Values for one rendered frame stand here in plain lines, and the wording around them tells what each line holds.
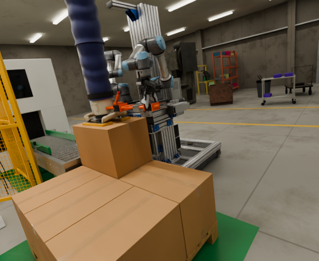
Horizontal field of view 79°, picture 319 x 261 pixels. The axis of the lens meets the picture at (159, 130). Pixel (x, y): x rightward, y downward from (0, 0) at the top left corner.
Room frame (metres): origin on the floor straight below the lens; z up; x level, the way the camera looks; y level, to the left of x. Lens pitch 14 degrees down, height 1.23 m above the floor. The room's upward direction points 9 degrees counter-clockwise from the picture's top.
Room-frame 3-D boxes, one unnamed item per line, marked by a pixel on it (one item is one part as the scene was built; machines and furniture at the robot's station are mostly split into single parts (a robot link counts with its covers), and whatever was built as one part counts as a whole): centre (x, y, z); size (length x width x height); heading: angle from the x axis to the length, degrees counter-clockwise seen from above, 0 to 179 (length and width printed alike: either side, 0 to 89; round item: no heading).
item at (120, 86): (2.42, 0.35, 1.20); 0.13 x 0.12 x 0.14; 88
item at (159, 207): (1.32, 0.45, 0.34); 1.20 x 1.00 x 0.40; 45
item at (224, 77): (10.99, -4.12, 1.11); 2.46 x 0.65 x 2.22; 137
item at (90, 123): (1.68, 0.53, 0.97); 0.34 x 0.10 x 0.05; 47
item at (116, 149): (1.75, 0.45, 0.75); 0.60 x 0.40 x 0.40; 46
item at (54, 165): (2.60, 1.78, 0.50); 2.31 x 0.05 x 0.19; 45
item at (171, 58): (8.81, -1.27, 1.36); 1.43 x 1.22 x 2.72; 136
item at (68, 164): (2.01, 0.72, 0.58); 0.70 x 0.03 x 0.06; 135
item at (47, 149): (2.89, 1.99, 0.60); 1.60 x 0.11 x 0.09; 45
